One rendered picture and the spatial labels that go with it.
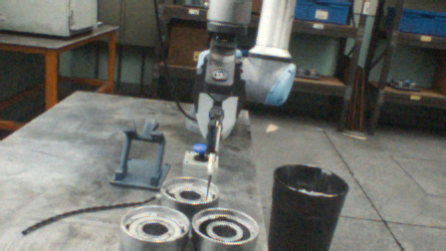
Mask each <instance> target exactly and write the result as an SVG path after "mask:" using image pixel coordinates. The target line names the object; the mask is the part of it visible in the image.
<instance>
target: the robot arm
mask: <svg viewBox="0 0 446 251"><path fill-rule="evenodd" d="M252 3H253V1H252V0H210V2H206V3H205V8H210V9H209V10H208V13H207V19H208V20H209V21H210V22H207V29H206V30H210V31H213V32H217V37H216V39H212V40H211V42H210V51H205V52H201V54H200V56H199V61H198V66H197V67H196V69H197V74H196V81H195V83H194V85H193V88H192V101H193V105H192V109H191V110H190V112H189V115H190V116H191V117H193V118H194V119H197V121H198V123H197V122H194V121H193V120H191V119H187V120H186V128H187V130H189V131H192V132H194V133H196V134H199V135H202V136H204V138H205V140H207V138H208V137H207V136H208V133H209V128H210V126H214V123H215V120H213V121H211V120H210V118H213V117H214V114H216V112H217V111H220V112H221V114H222V115H223V117H222V120H220V122H219V126H221V131H220V141H223V140H224V139H225V138H226V137H227V136H233V135H235V134H237V127H238V123H237V117H238V116H239V114H240V113H241V110H242V108H243V106H244V104H245V101H251V102H255V103H259V104H264V105H275V106H279V105H282V104H283V103H284V102H285V100H286V98H287V96H288V95H289V93H290V89H291V87H292V84H293V82H294V76H295V72H296V66H294V64H291V62H292V57H291V56H290V54H289V52H288V48H289V39H290V35H291V30H292V26H293V17H294V12H295V8H296V3H297V0H263V9H262V13H261V18H260V23H259V28H258V31H259V33H258V37H257V42H256V46H255V47H254V48H252V49H251V50H250V52H249V56H248V58H247V57H241V56H242V54H241V51H238V50H237V38H236V37H237V34H247V29H248V26H246V25H248V24H250V15H251V9H252Z"/></svg>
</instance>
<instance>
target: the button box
mask: <svg viewBox="0 0 446 251"><path fill-rule="evenodd" d="M208 164H209V155H205V158H199V154H198V153H196V152H192V151H186V154H185V157H184V160H183V171H182V176H191V177H196V178H201V179H204V180H208ZM217 169H218V156H216V160H215V162H214V172H213V175H212V176H211V180H210V182H211V183H213V184H214V185H215V181H216V176H217Z"/></svg>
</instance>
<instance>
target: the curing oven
mask: <svg viewBox="0 0 446 251"><path fill-rule="evenodd" d="M98 19H99V0H0V30H14V31H21V32H28V33H35V34H36V33H42V34H49V35H56V36H62V41H68V37H70V36H73V35H76V34H79V33H81V32H88V33H93V30H95V29H97V28H98Z"/></svg>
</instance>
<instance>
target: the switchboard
mask: <svg viewBox="0 0 446 251"><path fill-rule="evenodd" d="M166 4H170V5H175V4H176V0H164V5H166ZM98 23H102V25H107V26H115V27H119V28H117V29H116V31H115V43H116V44H119V55H118V56H119V59H118V76H117V91H118V92H120V79H121V61H122V45H129V46H136V47H142V48H143V51H142V64H141V77H140V90H139V95H140V96H143V92H142V90H143V65H144V52H145V48H154V41H155V29H156V17H155V12H154V6H153V0H99V19H98ZM167 23H168V24H169V30H170V32H171V27H173V23H175V18H172V17H163V20H162V25H161V38H162V43H163V48H164V50H169V41H168V35H167V30H166V24H167ZM94 42H97V74H96V76H97V78H96V80H98V79H99V56H100V43H108V44H109V43H110V36H105V37H103V38H101V39H98V40H94Z"/></svg>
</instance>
